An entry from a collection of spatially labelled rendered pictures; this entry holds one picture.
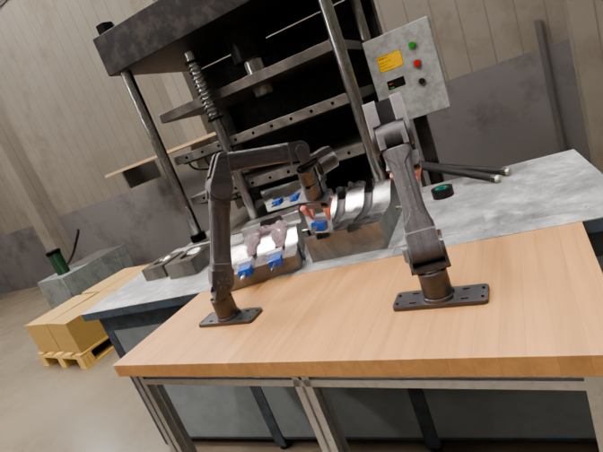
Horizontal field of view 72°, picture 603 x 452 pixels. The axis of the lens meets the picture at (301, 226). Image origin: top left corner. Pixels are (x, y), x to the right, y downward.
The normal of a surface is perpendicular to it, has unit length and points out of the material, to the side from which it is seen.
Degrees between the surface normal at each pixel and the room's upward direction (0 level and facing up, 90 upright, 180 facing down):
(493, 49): 90
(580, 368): 90
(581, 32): 90
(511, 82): 90
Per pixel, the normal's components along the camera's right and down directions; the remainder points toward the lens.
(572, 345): -0.34, -0.91
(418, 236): -0.31, -0.14
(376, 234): -0.34, 0.36
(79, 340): 0.79, -0.14
